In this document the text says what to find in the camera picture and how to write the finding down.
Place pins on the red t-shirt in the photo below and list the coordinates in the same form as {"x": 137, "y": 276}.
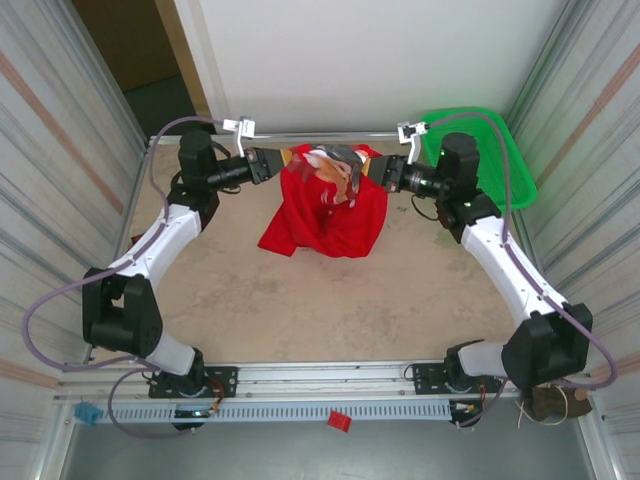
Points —
{"x": 340, "y": 230}

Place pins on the green plastic basket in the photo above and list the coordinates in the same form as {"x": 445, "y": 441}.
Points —
{"x": 520, "y": 185}

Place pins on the small circuit board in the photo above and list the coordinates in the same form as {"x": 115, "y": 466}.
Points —
{"x": 465, "y": 407}
{"x": 195, "y": 413}

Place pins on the small red plastic block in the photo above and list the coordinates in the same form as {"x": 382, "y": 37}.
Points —
{"x": 339, "y": 421}

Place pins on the brown cloth bag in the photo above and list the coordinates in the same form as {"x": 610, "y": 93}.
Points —
{"x": 550, "y": 405}

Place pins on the small blue plastic block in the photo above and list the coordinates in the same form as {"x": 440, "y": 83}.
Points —
{"x": 87, "y": 414}

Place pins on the thin aluminium table rail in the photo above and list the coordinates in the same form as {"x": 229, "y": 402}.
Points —
{"x": 325, "y": 135}

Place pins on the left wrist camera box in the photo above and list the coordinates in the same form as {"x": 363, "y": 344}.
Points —
{"x": 245, "y": 129}

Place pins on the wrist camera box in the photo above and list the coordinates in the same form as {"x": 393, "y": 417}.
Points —
{"x": 411, "y": 132}
{"x": 245, "y": 129}

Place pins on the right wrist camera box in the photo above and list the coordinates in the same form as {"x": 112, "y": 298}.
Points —
{"x": 411, "y": 132}

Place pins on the beige door frame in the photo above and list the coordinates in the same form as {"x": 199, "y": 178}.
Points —
{"x": 187, "y": 65}

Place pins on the wide aluminium mounting rail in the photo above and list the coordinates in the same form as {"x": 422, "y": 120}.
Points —
{"x": 325, "y": 372}

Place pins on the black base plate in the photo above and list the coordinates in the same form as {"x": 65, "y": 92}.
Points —
{"x": 225, "y": 382}
{"x": 425, "y": 377}

